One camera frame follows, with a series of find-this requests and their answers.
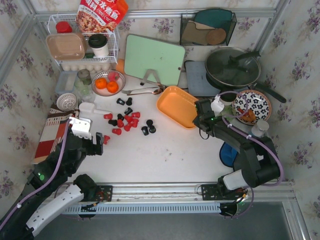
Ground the red capsule cluster piece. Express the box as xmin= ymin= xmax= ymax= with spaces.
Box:
xmin=111 ymin=128 xmax=122 ymax=136

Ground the orange storage basket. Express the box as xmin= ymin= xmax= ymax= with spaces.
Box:
xmin=156 ymin=86 xmax=198 ymax=130

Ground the red capsule number two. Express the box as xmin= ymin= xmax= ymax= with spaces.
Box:
xmin=131 ymin=118 xmax=139 ymax=128

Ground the grey blue cloth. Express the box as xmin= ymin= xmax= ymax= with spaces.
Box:
xmin=219 ymin=142 xmax=238 ymax=168

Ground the red capsule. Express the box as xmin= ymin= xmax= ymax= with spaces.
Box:
xmin=103 ymin=113 xmax=113 ymax=120
xmin=103 ymin=135 xmax=111 ymax=145
xmin=131 ymin=112 xmax=141 ymax=119

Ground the black capsule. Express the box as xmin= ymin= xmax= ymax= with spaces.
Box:
xmin=117 ymin=113 xmax=125 ymax=121
xmin=108 ymin=119 xmax=118 ymax=127
xmin=149 ymin=125 xmax=156 ymax=134
xmin=124 ymin=107 xmax=133 ymax=115
xmin=125 ymin=97 xmax=133 ymax=106
xmin=146 ymin=119 xmax=154 ymax=127

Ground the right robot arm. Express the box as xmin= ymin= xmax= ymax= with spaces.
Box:
xmin=193 ymin=99 xmax=284 ymax=200

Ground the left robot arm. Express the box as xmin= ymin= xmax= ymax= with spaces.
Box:
xmin=0 ymin=131 xmax=104 ymax=240

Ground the paper cup black lid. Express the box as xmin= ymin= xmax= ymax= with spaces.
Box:
xmin=219 ymin=89 xmax=237 ymax=106

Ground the striped orange cloth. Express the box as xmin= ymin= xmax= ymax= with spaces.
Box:
xmin=32 ymin=104 xmax=80 ymax=165

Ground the grey induction cooker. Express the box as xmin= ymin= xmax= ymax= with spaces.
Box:
xmin=184 ymin=60 xmax=221 ymax=97

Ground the black capsule number four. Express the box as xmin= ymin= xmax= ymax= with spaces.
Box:
xmin=116 ymin=98 xmax=126 ymax=106

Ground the white small strainer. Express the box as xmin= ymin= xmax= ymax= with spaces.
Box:
xmin=56 ymin=93 xmax=77 ymax=112

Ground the silver fork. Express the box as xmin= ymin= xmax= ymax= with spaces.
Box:
xmin=121 ymin=87 xmax=157 ymax=95

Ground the fruit bowl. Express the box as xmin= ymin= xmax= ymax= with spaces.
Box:
xmin=91 ymin=70 xmax=126 ymax=97

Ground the white blue bottle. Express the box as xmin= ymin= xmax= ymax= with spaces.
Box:
xmin=251 ymin=119 xmax=270 ymax=138

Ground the copper spoon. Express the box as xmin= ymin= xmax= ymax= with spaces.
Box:
xmin=127 ymin=88 xmax=163 ymax=96

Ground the floral patterned plate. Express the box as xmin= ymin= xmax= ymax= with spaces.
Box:
xmin=232 ymin=90 xmax=272 ymax=126

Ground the black pan with lid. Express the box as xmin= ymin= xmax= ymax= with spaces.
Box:
xmin=204 ymin=47 xmax=287 ymax=103

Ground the blue plastic container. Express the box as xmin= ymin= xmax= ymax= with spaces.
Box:
xmin=55 ymin=71 xmax=77 ymax=95

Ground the dark glass cup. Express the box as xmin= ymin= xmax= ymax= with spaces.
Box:
xmin=77 ymin=69 xmax=92 ymax=85

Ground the egg carton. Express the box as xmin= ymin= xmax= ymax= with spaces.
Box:
xmin=61 ymin=62 xmax=113 ymax=74

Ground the round cork coaster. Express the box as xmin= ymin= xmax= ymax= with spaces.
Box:
xmin=205 ymin=28 xmax=227 ymax=45

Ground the black mesh holder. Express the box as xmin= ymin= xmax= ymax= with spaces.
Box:
xmin=179 ymin=11 xmax=237 ymax=46

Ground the green cutting board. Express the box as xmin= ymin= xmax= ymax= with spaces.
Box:
xmin=124 ymin=34 xmax=186 ymax=86

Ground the teal plate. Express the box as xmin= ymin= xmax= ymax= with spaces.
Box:
xmin=193 ymin=8 xmax=233 ymax=30

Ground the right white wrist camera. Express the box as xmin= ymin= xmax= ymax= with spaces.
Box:
xmin=210 ymin=96 xmax=225 ymax=116

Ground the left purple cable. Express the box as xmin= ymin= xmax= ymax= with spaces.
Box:
xmin=0 ymin=118 xmax=72 ymax=225

